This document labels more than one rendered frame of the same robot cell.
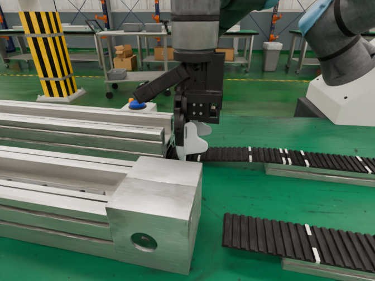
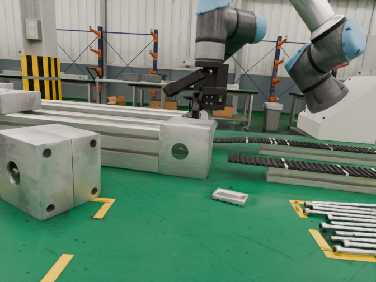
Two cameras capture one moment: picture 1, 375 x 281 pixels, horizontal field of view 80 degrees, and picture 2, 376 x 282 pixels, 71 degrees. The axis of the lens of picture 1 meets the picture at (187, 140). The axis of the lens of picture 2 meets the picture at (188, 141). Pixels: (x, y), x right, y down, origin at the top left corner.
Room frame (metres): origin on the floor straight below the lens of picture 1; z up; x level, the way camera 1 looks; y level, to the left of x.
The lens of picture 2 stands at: (-0.30, 0.05, 0.96)
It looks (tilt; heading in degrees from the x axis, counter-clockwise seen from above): 13 degrees down; 358
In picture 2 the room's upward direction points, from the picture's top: 4 degrees clockwise
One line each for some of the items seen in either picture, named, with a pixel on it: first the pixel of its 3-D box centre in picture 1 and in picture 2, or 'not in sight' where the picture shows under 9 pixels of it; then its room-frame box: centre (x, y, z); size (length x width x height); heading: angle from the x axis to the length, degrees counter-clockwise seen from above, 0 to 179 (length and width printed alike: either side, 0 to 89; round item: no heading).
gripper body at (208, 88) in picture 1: (198, 87); (210, 87); (0.39, -0.02, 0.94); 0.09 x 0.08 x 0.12; 79
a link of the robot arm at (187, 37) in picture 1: (195, 37); (209, 53); (0.40, -0.01, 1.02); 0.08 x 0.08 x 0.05
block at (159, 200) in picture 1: (164, 203); (188, 144); (0.22, 0.03, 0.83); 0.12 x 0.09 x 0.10; 169
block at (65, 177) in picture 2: not in sight; (58, 163); (0.07, 0.22, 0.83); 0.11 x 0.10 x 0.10; 147
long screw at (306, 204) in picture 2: not in sight; (340, 207); (0.06, -0.19, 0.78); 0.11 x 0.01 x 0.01; 87
